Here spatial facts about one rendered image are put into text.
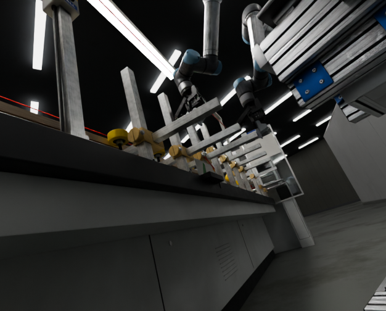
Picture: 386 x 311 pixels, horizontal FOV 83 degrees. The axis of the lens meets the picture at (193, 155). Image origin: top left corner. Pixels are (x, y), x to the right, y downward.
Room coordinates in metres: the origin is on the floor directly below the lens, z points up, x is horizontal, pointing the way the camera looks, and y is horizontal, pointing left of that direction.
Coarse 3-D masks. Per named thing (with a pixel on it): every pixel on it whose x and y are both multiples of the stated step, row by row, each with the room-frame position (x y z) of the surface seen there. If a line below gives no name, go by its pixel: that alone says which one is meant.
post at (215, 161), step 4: (204, 124) 1.33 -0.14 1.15; (200, 128) 1.34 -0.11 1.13; (204, 128) 1.33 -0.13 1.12; (204, 132) 1.33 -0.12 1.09; (204, 136) 1.34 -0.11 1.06; (208, 136) 1.33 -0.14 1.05; (212, 160) 1.34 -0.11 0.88; (216, 160) 1.33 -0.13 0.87; (216, 164) 1.33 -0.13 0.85; (216, 168) 1.33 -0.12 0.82; (220, 168) 1.33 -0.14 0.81; (216, 172) 1.34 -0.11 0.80; (220, 172) 1.33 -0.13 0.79; (224, 180) 1.33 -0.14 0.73
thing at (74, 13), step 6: (42, 0) 0.39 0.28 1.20; (48, 0) 0.38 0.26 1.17; (54, 0) 0.37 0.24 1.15; (60, 0) 0.38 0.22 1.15; (48, 6) 0.38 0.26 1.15; (54, 6) 0.38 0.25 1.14; (66, 6) 0.40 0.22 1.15; (48, 12) 0.40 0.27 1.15; (72, 12) 0.42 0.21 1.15; (78, 12) 0.42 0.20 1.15; (72, 18) 0.43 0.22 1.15
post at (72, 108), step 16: (64, 16) 0.40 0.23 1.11; (64, 32) 0.39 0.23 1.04; (64, 48) 0.39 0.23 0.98; (64, 64) 0.39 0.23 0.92; (64, 80) 0.39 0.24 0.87; (64, 96) 0.39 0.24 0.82; (80, 96) 0.42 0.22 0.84; (64, 112) 0.39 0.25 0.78; (80, 112) 0.41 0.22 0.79; (64, 128) 0.39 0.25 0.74; (80, 128) 0.41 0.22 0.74
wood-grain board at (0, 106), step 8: (0, 104) 0.41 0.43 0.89; (8, 104) 0.43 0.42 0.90; (8, 112) 0.43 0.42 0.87; (16, 112) 0.45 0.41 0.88; (24, 112) 0.46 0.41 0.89; (32, 112) 0.48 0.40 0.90; (32, 120) 0.48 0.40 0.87; (40, 120) 0.50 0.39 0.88; (48, 120) 0.52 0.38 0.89; (56, 128) 0.55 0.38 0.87; (96, 136) 0.69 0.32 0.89; (104, 144) 0.73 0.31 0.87; (160, 160) 1.06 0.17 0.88
